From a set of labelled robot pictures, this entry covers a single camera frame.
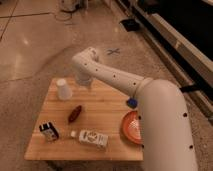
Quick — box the white machine base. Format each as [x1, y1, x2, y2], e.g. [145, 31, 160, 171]
[59, 0, 88, 12]

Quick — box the long white rail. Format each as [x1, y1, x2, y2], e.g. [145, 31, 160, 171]
[114, 0, 213, 88]

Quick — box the blue tape cross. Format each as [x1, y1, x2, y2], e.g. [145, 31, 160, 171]
[107, 48, 120, 55]

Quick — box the white milk carton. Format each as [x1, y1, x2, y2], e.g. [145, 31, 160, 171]
[70, 130, 108, 148]

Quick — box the black white eraser box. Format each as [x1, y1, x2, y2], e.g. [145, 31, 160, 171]
[39, 122, 59, 141]

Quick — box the orange bowl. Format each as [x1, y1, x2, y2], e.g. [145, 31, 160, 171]
[121, 111, 142, 145]

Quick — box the black floor mat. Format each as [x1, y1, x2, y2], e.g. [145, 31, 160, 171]
[120, 19, 140, 32]

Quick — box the blue sponge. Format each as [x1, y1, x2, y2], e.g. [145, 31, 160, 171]
[126, 98, 137, 108]

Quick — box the brown sausage toy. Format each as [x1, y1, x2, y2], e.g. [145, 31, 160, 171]
[68, 105, 82, 123]

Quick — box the wooden table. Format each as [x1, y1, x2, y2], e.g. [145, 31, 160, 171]
[25, 78, 143, 162]

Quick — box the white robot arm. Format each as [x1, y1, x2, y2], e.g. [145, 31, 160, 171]
[71, 47, 198, 171]

